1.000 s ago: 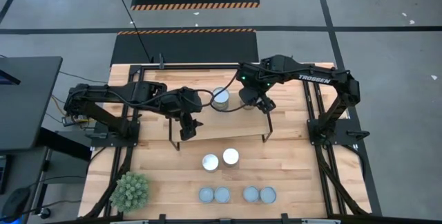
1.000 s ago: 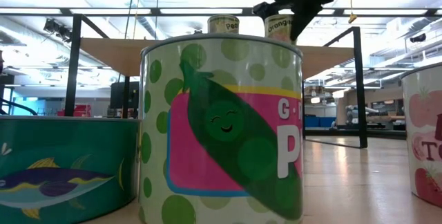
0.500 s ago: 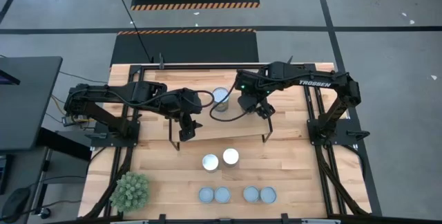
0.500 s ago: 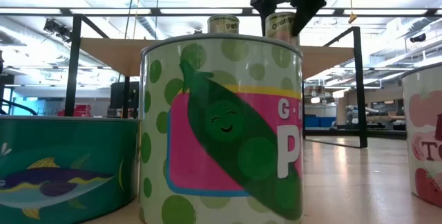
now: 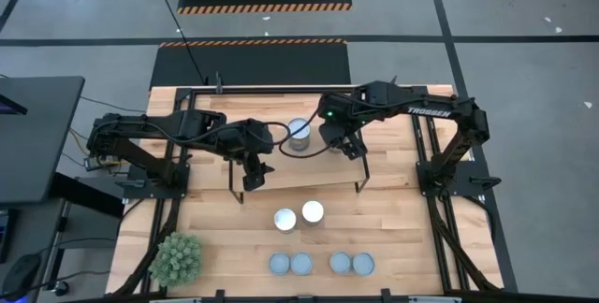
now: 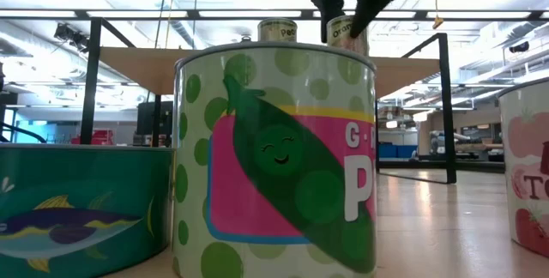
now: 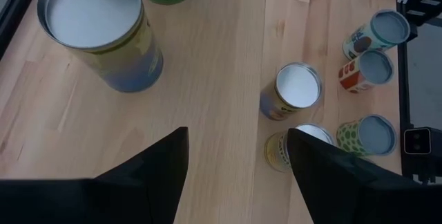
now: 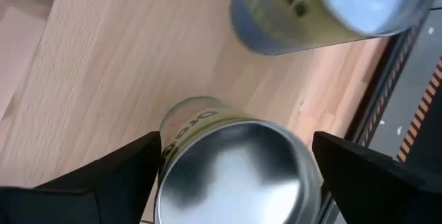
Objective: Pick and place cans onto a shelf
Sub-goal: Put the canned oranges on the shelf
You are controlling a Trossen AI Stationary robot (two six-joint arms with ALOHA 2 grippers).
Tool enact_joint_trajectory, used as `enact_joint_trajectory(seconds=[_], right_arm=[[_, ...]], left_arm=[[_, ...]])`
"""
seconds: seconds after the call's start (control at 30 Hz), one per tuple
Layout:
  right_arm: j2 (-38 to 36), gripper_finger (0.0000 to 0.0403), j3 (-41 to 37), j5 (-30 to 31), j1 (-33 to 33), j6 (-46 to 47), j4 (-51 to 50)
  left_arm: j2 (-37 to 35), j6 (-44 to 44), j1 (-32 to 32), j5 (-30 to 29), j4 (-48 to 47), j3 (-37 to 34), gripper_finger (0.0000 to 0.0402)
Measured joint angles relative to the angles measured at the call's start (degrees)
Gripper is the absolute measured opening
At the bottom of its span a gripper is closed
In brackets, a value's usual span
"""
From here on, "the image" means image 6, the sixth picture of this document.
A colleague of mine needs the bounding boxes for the tall oranges can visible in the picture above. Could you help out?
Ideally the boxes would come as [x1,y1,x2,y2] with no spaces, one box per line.
[325,15,371,58]

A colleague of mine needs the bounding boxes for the tall peaches can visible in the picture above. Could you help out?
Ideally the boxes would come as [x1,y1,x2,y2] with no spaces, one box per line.
[256,17,299,44]

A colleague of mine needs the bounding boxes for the short tomato can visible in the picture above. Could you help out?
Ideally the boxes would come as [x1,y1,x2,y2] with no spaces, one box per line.
[497,76,549,258]

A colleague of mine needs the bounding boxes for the wooden shelf with black legs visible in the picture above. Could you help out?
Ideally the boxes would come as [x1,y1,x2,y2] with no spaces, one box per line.
[80,17,458,184]

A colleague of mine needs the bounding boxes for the blue storage bins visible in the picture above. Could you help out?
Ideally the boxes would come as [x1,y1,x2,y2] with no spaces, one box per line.
[378,142,418,160]

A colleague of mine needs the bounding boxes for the black monitor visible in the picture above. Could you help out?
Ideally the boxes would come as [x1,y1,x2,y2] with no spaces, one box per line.
[136,100,175,148]

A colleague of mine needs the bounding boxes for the short green peas can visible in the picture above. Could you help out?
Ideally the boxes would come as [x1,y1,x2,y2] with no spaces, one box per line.
[171,40,378,278]

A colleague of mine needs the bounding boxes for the small black ceiling device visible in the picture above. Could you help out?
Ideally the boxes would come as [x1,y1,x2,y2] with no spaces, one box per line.
[509,40,531,54]

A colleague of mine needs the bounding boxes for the red crate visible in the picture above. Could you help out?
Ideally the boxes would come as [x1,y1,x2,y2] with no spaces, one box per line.
[70,129,116,146]

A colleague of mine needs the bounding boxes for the short teal tuna can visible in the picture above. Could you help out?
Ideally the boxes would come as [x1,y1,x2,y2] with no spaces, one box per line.
[0,142,175,278]

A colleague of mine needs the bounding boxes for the black metal table frame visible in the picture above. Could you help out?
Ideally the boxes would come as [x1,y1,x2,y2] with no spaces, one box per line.
[377,160,506,175]

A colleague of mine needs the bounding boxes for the black curved cable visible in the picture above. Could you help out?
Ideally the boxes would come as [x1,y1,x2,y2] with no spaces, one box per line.
[0,121,47,144]

